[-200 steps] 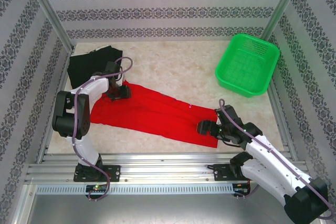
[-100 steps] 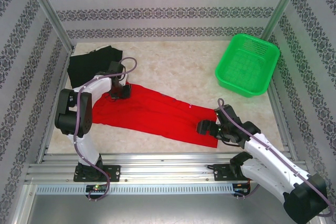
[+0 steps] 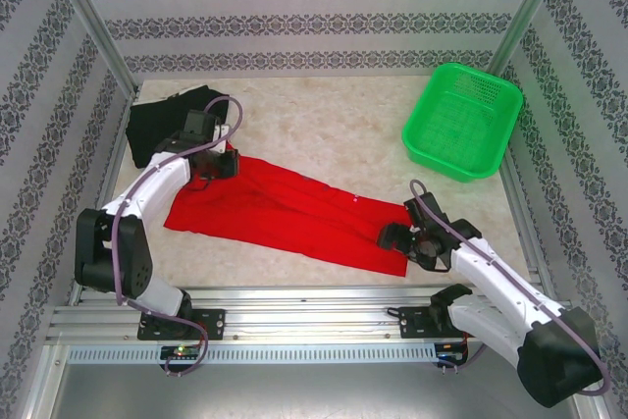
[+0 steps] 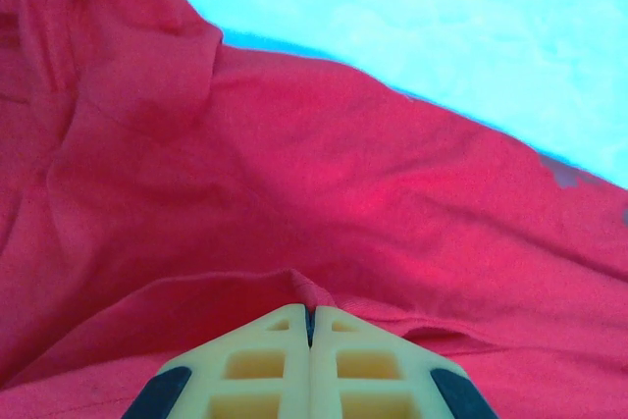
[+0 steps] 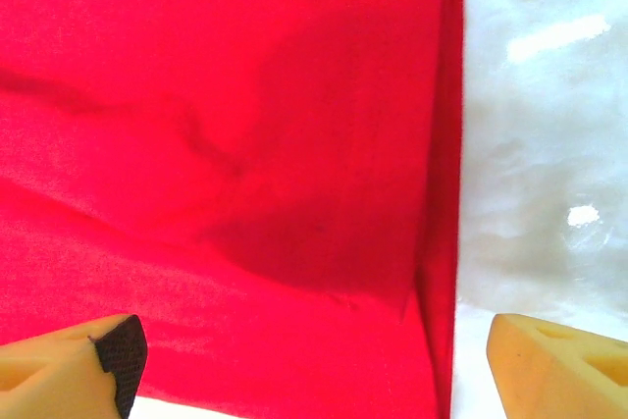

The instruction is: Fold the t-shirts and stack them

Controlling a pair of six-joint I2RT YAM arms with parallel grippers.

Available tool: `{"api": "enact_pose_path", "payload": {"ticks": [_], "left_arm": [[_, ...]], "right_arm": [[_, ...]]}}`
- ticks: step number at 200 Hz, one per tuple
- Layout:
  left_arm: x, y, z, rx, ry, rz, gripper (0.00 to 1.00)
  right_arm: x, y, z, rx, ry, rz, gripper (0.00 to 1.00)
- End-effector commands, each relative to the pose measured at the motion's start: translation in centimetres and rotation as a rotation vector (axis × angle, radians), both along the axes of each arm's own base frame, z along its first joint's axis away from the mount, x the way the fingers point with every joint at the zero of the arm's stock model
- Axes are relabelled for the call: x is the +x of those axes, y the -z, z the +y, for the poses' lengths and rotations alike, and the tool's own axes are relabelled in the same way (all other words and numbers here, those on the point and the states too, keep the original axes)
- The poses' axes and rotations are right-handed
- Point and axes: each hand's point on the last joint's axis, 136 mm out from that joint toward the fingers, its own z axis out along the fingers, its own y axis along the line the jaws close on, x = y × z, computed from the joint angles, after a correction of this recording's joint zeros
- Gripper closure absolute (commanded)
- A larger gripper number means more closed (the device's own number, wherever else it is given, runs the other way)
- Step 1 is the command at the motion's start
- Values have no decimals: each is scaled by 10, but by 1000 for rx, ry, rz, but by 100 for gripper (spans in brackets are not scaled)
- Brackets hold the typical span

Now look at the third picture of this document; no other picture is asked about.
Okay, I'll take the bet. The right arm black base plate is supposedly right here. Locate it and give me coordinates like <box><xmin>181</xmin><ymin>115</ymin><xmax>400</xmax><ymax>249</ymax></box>
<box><xmin>397</xmin><ymin>304</ymin><xmax>472</xmax><ymax>340</ymax></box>

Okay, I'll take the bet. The aluminium mounting rail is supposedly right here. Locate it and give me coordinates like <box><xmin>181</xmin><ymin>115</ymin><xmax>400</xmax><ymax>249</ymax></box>
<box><xmin>46</xmin><ymin>285</ymin><xmax>583</xmax><ymax>342</ymax></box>

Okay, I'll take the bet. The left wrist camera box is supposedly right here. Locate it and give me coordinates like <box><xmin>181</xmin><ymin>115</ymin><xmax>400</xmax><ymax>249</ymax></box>
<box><xmin>213</xmin><ymin>123</ymin><xmax>233</xmax><ymax>153</ymax></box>

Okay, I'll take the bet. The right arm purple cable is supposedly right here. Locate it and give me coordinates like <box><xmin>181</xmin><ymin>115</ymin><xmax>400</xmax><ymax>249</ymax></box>
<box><xmin>409</xmin><ymin>178</ymin><xmax>614</xmax><ymax>396</ymax></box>

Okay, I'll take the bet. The aluminium side rail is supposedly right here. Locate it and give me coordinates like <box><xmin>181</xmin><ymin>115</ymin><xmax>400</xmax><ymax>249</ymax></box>
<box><xmin>499</xmin><ymin>162</ymin><xmax>560</xmax><ymax>302</ymax></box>
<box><xmin>68</xmin><ymin>89</ymin><xmax>142</xmax><ymax>307</ymax></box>

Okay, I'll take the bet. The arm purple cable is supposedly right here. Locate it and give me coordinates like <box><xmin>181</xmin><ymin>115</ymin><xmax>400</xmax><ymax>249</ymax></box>
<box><xmin>409</xmin><ymin>178</ymin><xmax>614</xmax><ymax>396</ymax></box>
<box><xmin>111</xmin><ymin>96</ymin><xmax>245</xmax><ymax>377</ymax></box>

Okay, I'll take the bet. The slotted grey cable duct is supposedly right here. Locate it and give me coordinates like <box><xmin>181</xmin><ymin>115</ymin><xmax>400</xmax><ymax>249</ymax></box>
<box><xmin>66</xmin><ymin>343</ymin><xmax>439</xmax><ymax>364</ymax></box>

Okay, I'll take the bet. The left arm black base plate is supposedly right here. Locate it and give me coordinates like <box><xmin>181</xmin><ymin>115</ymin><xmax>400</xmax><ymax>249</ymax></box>
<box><xmin>136</xmin><ymin>308</ymin><xmax>227</xmax><ymax>341</ymax></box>

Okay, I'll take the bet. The folded black t-shirt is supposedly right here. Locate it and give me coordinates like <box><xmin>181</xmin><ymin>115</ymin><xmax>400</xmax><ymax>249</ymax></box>
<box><xmin>126</xmin><ymin>86</ymin><xmax>232</xmax><ymax>169</ymax></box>

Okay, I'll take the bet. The green plastic basket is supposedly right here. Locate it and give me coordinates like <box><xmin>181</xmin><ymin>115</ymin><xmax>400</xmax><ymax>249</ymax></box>
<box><xmin>400</xmin><ymin>62</ymin><xmax>525</xmax><ymax>183</ymax></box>

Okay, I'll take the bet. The aluminium frame post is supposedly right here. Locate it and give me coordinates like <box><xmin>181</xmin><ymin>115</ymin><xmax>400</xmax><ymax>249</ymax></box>
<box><xmin>493</xmin><ymin>0</ymin><xmax>573</xmax><ymax>65</ymax></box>
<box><xmin>42</xmin><ymin>0</ymin><xmax>139</xmax><ymax>95</ymax></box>

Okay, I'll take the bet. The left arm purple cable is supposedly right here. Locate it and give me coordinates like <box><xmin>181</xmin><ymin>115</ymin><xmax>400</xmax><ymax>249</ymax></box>
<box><xmin>111</xmin><ymin>96</ymin><xmax>245</xmax><ymax>377</ymax></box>

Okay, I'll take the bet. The red bear print t-shirt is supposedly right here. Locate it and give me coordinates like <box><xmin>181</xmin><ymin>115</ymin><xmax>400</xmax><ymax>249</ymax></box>
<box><xmin>163</xmin><ymin>153</ymin><xmax>418</xmax><ymax>278</ymax></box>

